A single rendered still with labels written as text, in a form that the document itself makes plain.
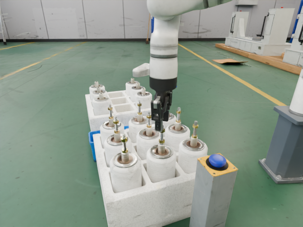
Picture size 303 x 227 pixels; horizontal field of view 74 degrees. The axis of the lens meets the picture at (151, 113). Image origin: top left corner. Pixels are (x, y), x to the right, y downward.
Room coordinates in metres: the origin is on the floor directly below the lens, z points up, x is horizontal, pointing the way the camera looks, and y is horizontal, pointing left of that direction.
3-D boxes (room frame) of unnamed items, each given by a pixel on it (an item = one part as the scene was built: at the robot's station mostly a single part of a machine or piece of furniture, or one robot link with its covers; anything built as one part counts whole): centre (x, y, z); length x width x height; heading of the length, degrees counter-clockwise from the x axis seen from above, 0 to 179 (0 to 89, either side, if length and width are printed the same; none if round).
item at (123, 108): (1.16, 0.20, 0.09); 0.39 x 0.39 x 0.18; 20
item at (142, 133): (0.64, 0.01, 0.25); 0.08 x 0.08 x 0.01
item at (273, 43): (4.31, -2.09, 0.45); 1.61 x 0.57 x 0.74; 4
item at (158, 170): (0.53, -0.03, 0.16); 0.10 x 0.10 x 0.18
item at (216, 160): (0.40, -0.16, 0.32); 0.04 x 0.04 x 0.02
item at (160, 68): (0.54, -0.01, 0.53); 0.11 x 0.09 x 0.06; 71
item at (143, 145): (0.64, 0.01, 0.16); 0.10 x 0.10 x 0.18
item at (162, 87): (0.53, -0.03, 0.46); 0.08 x 0.08 x 0.09
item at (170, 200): (0.64, 0.01, 0.09); 0.39 x 0.39 x 0.18; 20
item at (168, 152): (0.53, -0.03, 0.25); 0.08 x 0.08 x 0.01
